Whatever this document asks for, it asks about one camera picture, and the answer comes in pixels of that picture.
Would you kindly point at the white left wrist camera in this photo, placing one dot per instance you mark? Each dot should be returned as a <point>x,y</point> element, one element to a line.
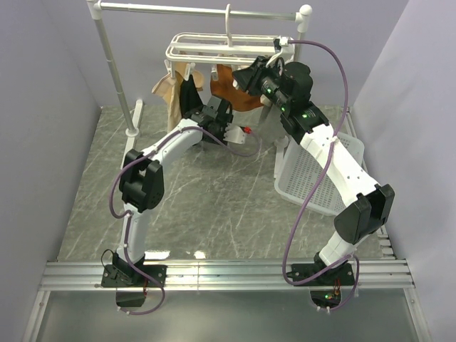
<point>235,134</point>

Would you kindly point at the black underwear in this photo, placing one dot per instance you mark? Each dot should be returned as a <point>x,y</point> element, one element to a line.
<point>190,101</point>

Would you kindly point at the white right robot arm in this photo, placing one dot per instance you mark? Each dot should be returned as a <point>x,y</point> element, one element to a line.
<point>302,118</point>

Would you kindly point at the beige hanging underwear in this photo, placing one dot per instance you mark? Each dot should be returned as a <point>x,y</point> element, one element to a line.
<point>168,89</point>

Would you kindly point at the white metal clothes rack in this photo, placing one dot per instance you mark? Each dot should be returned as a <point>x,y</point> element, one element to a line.
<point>133,117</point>

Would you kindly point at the aluminium rail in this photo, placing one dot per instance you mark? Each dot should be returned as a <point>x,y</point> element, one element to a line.
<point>206,275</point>
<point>374,209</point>

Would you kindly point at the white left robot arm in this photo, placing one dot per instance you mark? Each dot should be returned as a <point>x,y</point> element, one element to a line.
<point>142,178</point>

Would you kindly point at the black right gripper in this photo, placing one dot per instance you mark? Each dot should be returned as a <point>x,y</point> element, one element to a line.
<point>249,78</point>

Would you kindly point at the orange hanging underwear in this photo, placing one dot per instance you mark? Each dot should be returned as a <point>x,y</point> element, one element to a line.
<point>241,101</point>

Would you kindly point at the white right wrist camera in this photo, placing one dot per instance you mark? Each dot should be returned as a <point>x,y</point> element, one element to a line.
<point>284,49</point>

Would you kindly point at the aluminium front rail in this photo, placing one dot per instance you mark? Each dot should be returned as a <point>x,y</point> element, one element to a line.
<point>206,275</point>

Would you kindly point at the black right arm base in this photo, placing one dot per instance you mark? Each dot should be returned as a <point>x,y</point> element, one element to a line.
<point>333,286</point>

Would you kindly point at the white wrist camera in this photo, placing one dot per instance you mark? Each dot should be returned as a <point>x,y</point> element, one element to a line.
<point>235,134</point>
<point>284,49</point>

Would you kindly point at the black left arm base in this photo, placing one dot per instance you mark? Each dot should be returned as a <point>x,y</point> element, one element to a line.
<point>132,282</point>

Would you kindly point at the white plastic clip hanger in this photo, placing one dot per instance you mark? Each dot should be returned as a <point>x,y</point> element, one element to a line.
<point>237,51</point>

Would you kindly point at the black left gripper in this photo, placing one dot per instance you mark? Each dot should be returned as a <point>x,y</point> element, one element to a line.
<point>228,119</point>

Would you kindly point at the aluminium right side rail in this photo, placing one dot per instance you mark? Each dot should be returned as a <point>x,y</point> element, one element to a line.
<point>374,209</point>

